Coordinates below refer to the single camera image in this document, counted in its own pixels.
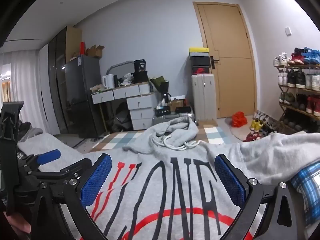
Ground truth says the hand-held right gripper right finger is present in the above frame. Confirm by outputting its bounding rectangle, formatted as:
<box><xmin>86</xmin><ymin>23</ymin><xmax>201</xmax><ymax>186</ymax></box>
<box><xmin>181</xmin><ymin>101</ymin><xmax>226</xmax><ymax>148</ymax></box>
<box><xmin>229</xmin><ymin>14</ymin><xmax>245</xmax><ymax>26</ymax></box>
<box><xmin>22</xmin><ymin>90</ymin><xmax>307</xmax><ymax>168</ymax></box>
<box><xmin>214</xmin><ymin>154</ymin><xmax>307</xmax><ymax>240</ymax></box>

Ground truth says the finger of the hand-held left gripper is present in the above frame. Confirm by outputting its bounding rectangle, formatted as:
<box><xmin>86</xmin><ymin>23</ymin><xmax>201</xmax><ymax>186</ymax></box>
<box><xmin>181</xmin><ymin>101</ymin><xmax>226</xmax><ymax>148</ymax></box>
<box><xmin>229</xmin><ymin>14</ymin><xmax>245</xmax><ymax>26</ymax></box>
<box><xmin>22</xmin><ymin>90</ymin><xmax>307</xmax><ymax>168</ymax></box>
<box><xmin>26</xmin><ymin>158</ymin><xmax>93</xmax><ymax>180</ymax></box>
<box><xmin>24</xmin><ymin>149</ymin><xmax>62</xmax><ymax>173</ymax></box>

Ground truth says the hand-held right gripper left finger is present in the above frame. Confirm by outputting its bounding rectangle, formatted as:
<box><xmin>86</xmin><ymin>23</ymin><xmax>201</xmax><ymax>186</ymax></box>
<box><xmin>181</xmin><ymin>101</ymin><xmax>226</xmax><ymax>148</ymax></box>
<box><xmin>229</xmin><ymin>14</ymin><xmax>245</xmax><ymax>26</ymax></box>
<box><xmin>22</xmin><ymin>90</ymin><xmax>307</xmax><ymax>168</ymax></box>
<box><xmin>30</xmin><ymin>153</ymin><xmax>113</xmax><ymax>240</ymax></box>

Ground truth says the grey printed hoodie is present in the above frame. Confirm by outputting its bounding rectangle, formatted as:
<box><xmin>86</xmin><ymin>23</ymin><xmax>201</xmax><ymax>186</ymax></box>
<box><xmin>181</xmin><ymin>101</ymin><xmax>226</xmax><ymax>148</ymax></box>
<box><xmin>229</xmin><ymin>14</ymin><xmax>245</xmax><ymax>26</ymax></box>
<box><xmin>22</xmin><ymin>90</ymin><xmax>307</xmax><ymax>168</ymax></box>
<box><xmin>17</xmin><ymin>117</ymin><xmax>320</xmax><ymax>240</ymax></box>

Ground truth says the white hoodie drawstring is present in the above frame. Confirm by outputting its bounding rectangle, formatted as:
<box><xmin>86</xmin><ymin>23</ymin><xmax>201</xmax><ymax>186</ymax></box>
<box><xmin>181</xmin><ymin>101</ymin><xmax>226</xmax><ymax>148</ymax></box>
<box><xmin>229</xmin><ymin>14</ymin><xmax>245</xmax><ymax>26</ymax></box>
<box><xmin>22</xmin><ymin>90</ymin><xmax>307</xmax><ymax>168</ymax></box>
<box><xmin>160</xmin><ymin>134</ymin><xmax>202</xmax><ymax>152</ymax></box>

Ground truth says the grey clothes pile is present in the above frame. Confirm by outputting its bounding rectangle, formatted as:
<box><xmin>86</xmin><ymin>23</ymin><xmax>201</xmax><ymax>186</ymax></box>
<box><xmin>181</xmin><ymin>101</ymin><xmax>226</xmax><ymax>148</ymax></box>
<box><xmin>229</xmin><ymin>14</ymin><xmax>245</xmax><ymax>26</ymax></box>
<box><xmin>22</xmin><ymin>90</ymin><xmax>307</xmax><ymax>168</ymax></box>
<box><xmin>19</xmin><ymin>122</ymin><xmax>43</xmax><ymax>143</ymax></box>

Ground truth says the checked bed sheet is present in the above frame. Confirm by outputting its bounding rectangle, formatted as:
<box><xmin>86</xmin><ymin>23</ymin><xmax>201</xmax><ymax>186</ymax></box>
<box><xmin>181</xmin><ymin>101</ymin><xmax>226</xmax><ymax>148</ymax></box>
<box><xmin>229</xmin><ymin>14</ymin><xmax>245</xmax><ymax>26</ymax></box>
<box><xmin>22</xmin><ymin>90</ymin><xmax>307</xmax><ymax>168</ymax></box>
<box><xmin>89</xmin><ymin>126</ymin><xmax>227</xmax><ymax>153</ymax></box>

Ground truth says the red shoes pair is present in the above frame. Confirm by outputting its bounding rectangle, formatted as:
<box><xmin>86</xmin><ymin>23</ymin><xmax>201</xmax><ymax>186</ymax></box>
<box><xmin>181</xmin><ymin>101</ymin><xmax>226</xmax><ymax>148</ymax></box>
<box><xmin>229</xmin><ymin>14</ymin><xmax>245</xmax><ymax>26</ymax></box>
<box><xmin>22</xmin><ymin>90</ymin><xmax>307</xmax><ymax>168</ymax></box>
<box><xmin>242</xmin><ymin>132</ymin><xmax>260</xmax><ymax>142</ymax></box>

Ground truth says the red plastic bag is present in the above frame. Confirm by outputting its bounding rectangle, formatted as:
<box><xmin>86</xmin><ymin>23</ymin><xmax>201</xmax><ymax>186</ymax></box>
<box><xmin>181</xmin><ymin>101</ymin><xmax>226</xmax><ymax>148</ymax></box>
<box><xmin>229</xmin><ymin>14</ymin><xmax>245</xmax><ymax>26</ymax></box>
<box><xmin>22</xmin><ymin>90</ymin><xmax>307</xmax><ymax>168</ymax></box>
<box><xmin>231</xmin><ymin>111</ymin><xmax>248</xmax><ymax>128</ymax></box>

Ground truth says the yellow shoes pair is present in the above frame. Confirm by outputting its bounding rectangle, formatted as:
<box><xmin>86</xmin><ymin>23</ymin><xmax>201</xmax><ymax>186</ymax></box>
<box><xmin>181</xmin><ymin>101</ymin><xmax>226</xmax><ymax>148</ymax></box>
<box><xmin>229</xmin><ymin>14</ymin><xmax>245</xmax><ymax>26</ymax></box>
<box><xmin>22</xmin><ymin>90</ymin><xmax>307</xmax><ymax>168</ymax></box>
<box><xmin>250</xmin><ymin>119</ymin><xmax>263</xmax><ymax>132</ymax></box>

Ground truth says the dark bag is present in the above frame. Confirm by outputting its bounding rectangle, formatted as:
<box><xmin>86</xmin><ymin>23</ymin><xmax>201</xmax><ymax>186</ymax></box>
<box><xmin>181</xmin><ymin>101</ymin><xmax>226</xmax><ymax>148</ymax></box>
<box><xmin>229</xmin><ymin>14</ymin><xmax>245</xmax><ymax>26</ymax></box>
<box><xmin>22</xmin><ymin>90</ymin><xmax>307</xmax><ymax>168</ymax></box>
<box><xmin>110</xmin><ymin>104</ymin><xmax>133</xmax><ymax>132</ymax></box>

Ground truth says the white sneakers pair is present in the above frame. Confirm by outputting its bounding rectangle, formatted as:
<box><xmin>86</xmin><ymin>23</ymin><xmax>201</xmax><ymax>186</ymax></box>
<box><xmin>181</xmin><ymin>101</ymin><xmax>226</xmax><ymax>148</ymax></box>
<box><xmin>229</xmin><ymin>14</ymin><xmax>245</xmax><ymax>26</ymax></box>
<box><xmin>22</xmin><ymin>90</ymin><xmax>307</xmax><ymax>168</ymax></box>
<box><xmin>254</xmin><ymin>111</ymin><xmax>269</xmax><ymax>123</ymax></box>

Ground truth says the dark refrigerator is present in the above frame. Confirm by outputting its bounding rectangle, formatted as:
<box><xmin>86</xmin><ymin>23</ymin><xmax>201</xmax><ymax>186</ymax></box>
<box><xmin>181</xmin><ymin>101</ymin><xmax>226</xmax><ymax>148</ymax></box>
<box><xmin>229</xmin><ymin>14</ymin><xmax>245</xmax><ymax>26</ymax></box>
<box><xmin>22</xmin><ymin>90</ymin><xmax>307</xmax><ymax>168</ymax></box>
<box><xmin>64</xmin><ymin>54</ymin><xmax>105</xmax><ymax>138</ymax></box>

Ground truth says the blue plaid cloth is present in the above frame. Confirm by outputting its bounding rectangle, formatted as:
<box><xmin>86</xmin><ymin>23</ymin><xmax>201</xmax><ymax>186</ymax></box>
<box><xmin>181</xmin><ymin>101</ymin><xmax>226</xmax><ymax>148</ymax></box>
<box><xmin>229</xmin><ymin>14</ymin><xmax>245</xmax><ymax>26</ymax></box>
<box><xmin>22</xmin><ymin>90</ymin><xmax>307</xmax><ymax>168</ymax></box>
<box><xmin>291</xmin><ymin>161</ymin><xmax>320</xmax><ymax>228</ymax></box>

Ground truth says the white desk with drawers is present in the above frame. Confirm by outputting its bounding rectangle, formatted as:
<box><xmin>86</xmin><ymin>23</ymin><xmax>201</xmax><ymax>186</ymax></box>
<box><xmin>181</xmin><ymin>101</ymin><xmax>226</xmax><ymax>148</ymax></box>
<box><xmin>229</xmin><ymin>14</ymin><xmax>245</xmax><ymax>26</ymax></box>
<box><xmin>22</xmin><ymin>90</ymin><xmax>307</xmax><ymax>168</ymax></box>
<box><xmin>90</xmin><ymin>82</ymin><xmax>157</xmax><ymax>130</ymax></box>

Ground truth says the light upright suitcase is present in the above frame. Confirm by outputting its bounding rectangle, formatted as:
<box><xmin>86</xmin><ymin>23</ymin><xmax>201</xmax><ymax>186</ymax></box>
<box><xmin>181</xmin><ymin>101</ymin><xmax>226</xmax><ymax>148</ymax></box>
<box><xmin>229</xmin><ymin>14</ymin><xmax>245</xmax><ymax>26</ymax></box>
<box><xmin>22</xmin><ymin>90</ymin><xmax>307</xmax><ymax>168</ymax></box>
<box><xmin>191</xmin><ymin>74</ymin><xmax>218</xmax><ymax>123</ymax></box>

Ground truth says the silver suitcase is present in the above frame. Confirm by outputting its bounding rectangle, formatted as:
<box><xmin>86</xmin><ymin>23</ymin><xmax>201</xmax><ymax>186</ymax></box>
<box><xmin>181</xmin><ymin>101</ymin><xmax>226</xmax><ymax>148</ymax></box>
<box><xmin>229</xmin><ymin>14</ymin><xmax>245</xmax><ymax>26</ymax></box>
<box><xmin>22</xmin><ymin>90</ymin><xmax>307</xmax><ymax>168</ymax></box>
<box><xmin>152</xmin><ymin>112</ymin><xmax>195</xmax><ymax>128</ymax></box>

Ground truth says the white electric kettle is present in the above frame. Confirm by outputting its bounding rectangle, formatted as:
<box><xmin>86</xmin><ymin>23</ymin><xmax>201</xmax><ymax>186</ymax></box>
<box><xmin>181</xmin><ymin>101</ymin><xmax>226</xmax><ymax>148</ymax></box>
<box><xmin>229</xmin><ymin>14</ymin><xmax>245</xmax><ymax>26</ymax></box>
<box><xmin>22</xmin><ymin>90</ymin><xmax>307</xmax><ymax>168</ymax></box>
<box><xmin>102</xmin><ymin>74</ymin><xmax>114</xmax><ymax>90</ymax></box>

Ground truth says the brown cardboard box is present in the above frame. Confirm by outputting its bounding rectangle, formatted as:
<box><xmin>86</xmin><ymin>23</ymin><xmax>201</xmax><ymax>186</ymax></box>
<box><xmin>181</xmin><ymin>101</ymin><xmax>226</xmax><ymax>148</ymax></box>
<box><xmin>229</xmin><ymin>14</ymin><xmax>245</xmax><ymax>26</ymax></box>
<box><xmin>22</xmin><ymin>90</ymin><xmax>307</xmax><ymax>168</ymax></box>
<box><xmin>169</xmin><ymin>99</ymin><xmax>187</xmax><ymax>112</ymax></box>

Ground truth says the wooden door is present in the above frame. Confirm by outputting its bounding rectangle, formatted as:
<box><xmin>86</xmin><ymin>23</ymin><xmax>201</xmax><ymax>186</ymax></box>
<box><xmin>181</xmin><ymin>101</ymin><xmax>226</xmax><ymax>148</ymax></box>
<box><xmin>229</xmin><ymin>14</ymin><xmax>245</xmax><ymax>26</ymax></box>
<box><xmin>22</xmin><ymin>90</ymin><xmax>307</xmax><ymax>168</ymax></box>
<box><xmin>193</xmin><ymin>1</ymin><xmax>258</xmax><ymax>119</ymax></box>

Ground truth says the black appliance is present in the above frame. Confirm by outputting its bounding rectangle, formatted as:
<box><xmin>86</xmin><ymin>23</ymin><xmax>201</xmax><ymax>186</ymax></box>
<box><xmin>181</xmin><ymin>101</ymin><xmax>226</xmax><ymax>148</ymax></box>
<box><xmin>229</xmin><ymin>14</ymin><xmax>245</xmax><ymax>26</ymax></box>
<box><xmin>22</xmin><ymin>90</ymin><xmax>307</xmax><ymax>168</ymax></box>
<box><xmin>132</xmin><ymin>59</ymin><xmax>150</xmax><ymax>84</ymax></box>

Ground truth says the black red shoe box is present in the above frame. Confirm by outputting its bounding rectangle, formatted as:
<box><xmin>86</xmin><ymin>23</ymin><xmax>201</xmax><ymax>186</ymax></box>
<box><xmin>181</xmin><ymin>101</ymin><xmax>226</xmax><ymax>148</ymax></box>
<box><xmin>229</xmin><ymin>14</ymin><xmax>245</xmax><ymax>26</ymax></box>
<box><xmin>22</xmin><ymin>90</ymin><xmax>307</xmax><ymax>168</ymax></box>
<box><xmin>191</xmin><ymin>66</ymin><xmax>210</xmax><ymax>75</ymax></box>

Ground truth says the open cardboard box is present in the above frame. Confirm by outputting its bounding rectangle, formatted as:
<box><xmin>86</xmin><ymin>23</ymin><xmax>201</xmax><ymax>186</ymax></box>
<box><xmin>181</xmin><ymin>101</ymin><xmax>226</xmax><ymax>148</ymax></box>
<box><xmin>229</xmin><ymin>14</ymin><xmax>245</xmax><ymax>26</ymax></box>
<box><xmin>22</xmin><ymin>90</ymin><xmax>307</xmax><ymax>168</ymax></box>
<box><xmin>86</xmin><ymin>44</ymin><xmax>105</xmax><ymax>58</ymax></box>

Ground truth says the dark green bouquet wrap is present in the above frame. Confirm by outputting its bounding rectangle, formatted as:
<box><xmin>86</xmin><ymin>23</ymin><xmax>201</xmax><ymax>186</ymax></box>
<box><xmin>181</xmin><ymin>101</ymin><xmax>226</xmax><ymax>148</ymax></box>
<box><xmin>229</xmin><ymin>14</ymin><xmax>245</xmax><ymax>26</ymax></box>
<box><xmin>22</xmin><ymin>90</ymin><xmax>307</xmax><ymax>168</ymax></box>
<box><xmin>150</xmin><ymin>75</ymin><xmax>169</xmax><ymax>93</ymax></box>

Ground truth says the shoe rack with shoes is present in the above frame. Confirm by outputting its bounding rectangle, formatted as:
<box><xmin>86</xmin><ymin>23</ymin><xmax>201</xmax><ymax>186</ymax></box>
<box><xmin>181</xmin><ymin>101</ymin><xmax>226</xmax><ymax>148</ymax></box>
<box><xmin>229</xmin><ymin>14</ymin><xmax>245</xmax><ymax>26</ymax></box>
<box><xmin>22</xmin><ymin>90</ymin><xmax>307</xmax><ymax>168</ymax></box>
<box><xmin>273</xmin><ymin>47</ymin><xmax>320</xmax><ymax>130</ymax></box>

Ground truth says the grey metal frame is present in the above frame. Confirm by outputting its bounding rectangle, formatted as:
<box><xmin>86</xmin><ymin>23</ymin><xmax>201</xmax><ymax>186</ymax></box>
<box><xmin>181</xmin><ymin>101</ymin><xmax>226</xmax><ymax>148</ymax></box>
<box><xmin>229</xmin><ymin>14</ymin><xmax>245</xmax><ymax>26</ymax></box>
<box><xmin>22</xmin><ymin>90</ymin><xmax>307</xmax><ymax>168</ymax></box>
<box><xmin>107</xmin><ymin>61</ymin><xmax>135</xmax><ymax>85</ymax></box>

